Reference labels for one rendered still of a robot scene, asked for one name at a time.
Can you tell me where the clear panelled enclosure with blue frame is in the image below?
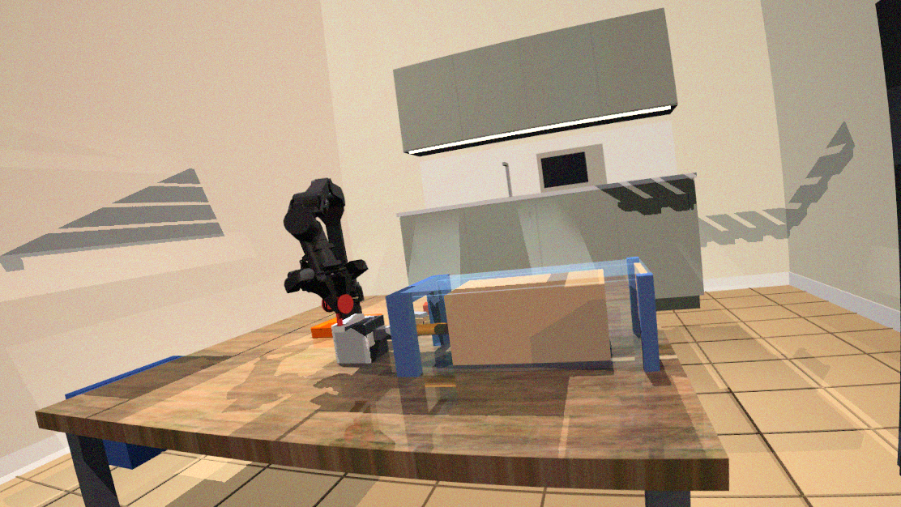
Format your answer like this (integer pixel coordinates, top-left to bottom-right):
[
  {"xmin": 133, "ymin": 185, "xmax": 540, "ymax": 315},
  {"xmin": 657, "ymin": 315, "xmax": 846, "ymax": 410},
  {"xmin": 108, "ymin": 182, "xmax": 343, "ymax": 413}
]
[{"xmin": 395, "ymin": 257, "xmax": 660, "ymax": 377}]

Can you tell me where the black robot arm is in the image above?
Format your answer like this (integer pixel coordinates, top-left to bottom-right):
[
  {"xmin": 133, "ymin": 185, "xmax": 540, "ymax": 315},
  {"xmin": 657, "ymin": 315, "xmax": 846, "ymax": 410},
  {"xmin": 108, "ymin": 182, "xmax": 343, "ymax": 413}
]
[{"xmin": 283, "ymin": 177, "xmax": 365, "ymax": 320}]

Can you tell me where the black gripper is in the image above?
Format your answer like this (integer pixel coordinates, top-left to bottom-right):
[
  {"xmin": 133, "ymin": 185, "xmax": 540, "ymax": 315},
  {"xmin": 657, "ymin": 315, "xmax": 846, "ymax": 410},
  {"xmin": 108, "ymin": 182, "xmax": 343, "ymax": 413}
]
[{"xmin": 284, "ymin": 240, "xmax": 369, "ymax": 313}]

